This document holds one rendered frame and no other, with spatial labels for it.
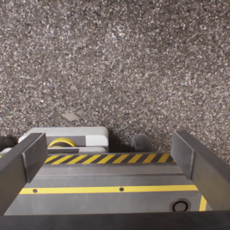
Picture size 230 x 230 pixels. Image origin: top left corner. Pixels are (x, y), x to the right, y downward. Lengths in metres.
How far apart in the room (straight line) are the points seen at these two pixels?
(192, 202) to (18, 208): 0.34
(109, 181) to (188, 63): 0.47
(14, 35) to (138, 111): 0.48
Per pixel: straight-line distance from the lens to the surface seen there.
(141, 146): 0.50
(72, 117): 0.61
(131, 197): 0.35
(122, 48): 0.59
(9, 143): 0.69
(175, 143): 0.16
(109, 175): 0.32
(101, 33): 0.59
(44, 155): 0.17
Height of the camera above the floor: 0.58
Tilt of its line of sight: 75 degrees down
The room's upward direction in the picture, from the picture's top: 175 degrees clockwise
